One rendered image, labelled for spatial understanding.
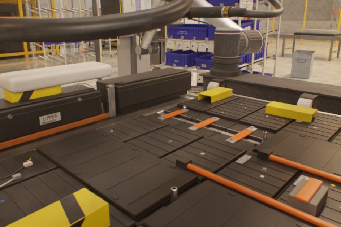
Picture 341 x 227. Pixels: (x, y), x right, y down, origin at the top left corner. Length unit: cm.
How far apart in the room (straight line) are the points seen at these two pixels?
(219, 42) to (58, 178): 178
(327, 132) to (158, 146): 53
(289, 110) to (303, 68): 605
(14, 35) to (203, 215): 41
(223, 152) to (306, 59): 636
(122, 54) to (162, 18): 444
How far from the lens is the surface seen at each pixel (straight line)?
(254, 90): 214
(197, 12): 130
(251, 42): 244
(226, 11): 124
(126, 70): 485
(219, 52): 227
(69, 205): 53
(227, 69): 228
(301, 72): 715
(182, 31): 386
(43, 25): 40
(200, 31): 369
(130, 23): 40
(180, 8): 46
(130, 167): 70
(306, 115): 108
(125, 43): 380
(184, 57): 366
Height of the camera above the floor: 135
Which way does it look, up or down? 16 degrees down
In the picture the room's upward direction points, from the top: straight up
